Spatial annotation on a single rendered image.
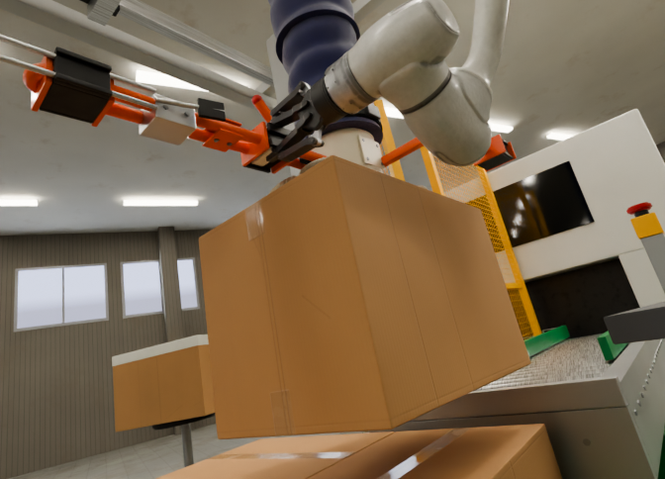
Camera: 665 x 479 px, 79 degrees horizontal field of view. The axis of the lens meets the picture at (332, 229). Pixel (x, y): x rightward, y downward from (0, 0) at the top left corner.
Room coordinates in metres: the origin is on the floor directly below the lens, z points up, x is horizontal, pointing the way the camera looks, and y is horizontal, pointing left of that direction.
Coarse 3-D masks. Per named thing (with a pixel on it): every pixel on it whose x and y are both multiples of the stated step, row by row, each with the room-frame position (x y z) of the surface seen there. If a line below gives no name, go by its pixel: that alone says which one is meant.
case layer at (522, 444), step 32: (256, 448) 1.43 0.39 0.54; (288, 448) 1.32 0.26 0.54; (320, 448) 1.23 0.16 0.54; (352, 448) 1.15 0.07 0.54; (384, 448) 1.08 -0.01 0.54; (416, 448) 1.02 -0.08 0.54; (448, 448) 0.96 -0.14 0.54; (480, 448) 0.91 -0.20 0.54; (512, 448) 0.87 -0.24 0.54; (544, 448) 0.96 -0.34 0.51
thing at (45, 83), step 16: (48, 64) 0.42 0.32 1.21; (48, 80) 0.42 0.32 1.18; (112, 80) 0.48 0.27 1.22; (32, 96) 0.47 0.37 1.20; (48, 96) 0.45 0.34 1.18; (64, 96) 0.46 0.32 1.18; (80, 96) 0.46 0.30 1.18; (96, 96) 0.47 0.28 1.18; (48, 112) 0.48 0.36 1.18; (64, 112) 0.49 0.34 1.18; (80, 112) 0.49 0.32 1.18; (96, 112) 0.50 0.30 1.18
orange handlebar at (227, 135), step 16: (32, 80) 0.43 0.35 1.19; (144, 96) 0.52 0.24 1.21; (112, 112) 0.53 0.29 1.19; (128, 112) 0.54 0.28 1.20; (208, 128) 0.61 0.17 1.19; (224, 128) 0.63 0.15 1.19; (240, 128) 0.66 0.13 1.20; (208, 144) 0.66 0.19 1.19; (224, 144) 0.67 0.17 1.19; (240, 144) 0.70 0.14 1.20; (416, 144) 0.84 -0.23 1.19; (384, 160) 0.90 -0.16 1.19
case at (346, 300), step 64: (320, 192) 0.60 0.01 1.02; (384, 192) 0.67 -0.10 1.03; (256, 256) 0.71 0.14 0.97; (320, 256) 0.61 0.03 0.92; (384, 256) 0.63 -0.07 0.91; (448, 256) 0.82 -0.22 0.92; (256, 320) 0.72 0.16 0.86; (320, 320) 0.63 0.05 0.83; (384, 320) 0.60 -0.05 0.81; (448, 320) 0.76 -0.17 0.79; (512, 320) 1.01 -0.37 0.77; (256, 384) 0.73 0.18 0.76; (320, 384) 0.64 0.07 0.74; (384, 384) 0.57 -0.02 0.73; (448, 384) 0.71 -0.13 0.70
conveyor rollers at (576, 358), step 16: (592, 336) 2.87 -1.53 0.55; (544, 352) 2.47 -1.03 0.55; (560, 352) 2.33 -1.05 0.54; (576, 352) 2.13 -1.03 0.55; (592, 352) 2.00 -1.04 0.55; (528, 368) 1.92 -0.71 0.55; (544, 368) 1.87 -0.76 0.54; (560, 368) 1.75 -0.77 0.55; (576, 368) 1.64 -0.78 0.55; (592, 368) 1.60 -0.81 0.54; (608, 368) 1.50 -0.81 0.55; (496, 384) 1.73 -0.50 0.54; (512, 384) 1.60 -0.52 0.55; (528, 384) 1.56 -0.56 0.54
